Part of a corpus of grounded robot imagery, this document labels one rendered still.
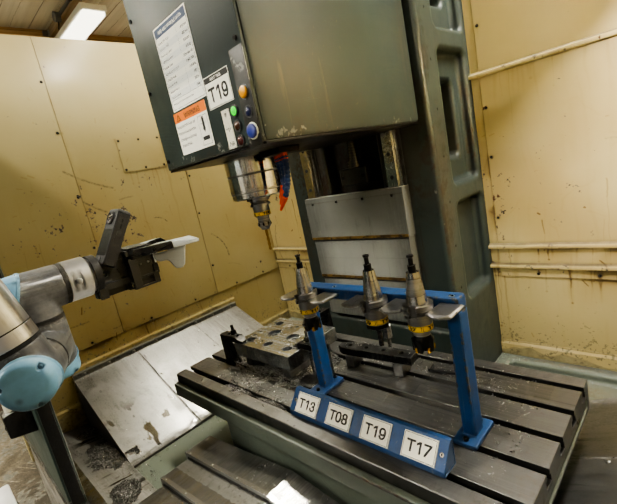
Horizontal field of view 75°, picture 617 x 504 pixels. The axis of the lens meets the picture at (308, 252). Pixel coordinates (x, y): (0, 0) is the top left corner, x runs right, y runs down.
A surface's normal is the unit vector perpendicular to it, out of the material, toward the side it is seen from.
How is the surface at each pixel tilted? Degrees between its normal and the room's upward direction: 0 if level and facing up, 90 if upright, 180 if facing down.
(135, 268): 90
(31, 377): 90
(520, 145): 90
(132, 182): 90
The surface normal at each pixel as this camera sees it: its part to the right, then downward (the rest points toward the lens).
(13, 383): 0.41, 0.10
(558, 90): -0.68, 0.29
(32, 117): 0.70, 0.00
